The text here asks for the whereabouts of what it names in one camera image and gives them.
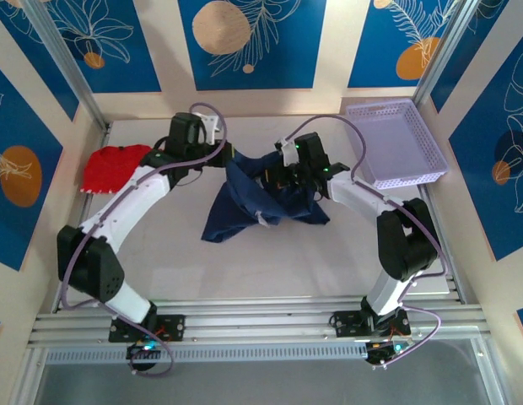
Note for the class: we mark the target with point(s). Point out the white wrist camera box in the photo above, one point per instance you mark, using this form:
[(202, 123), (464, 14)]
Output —
[(289, 154), (214, 128)]

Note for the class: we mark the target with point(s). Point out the aluminium corner post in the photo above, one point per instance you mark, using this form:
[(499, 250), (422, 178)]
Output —
[(64, 55), (447, 50)]

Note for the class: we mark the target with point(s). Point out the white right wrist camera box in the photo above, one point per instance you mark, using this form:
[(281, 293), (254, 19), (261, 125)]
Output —
[(289, 154)]

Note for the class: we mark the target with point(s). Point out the folded red t-shirt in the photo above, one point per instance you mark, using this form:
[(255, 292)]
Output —
[(105, 169)]

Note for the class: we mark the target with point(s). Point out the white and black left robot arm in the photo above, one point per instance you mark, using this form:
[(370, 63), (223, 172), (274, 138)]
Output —
[(131, 198)]

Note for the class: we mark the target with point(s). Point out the lavender plastic mesh basket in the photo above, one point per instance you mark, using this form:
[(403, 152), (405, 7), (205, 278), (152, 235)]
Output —
[(405, 139)]

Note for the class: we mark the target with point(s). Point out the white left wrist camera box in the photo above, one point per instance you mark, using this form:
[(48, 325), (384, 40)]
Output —
[(214, 128)]

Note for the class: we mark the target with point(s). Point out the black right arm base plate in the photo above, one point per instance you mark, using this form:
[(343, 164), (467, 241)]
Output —
[(346, 325)]

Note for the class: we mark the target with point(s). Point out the grey metal sheet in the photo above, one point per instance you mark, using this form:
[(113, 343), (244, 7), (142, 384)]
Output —
[(261, 384)]

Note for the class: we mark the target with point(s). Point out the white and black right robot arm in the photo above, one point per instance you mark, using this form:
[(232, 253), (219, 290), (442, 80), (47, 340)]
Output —
[(354, 194)]

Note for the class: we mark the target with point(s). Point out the navy blue printed t-shirt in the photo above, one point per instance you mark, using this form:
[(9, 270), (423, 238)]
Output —
[(244, 190)]

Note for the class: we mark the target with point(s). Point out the blue floral wall panel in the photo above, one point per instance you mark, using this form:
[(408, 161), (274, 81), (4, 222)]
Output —
[(371, 50), (55, 93), (17, 105), (131, 63), (489, 202), (287, 63), (455, 84)]

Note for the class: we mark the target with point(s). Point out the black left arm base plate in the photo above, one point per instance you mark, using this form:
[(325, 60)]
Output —
[(177, 327)]

